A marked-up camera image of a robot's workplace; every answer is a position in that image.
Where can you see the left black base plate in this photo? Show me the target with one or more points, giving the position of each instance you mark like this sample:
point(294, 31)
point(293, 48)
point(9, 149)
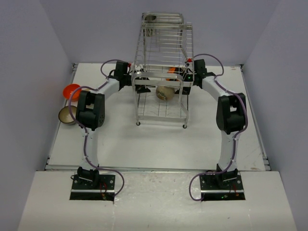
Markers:
point(102, 190)

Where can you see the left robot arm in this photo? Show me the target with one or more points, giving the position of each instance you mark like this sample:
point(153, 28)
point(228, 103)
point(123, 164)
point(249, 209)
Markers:
point(90, 116)

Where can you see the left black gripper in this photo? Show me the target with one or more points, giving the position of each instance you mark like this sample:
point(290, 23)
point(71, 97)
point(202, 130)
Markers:
point(141, 88)

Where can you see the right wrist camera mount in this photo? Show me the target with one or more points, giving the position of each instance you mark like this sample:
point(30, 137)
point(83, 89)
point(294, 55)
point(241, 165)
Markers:
point(188, 62)

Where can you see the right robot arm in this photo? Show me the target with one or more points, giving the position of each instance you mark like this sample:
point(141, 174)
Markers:
point(231, 120)

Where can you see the metal two-tier dish rack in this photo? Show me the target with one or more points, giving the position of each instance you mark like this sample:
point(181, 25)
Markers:
point(170, 46)

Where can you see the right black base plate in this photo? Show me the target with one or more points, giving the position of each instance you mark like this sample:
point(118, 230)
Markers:
point(213, 188)

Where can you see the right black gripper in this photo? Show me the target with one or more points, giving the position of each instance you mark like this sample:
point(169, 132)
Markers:
point(186, 90)

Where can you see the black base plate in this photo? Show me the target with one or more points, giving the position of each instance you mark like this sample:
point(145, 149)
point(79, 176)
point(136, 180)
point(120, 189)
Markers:
point(213, 188)
point(102, 190)

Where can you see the orange bowl in rack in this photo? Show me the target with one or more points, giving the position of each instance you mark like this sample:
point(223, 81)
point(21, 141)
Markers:
point(172, 73)

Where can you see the metal utensil cup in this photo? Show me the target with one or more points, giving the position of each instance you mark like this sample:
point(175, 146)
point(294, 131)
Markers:
point(149, 29)

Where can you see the orange bowl on table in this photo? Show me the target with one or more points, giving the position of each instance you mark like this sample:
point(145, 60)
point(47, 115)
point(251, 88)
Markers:
point(69, 89)

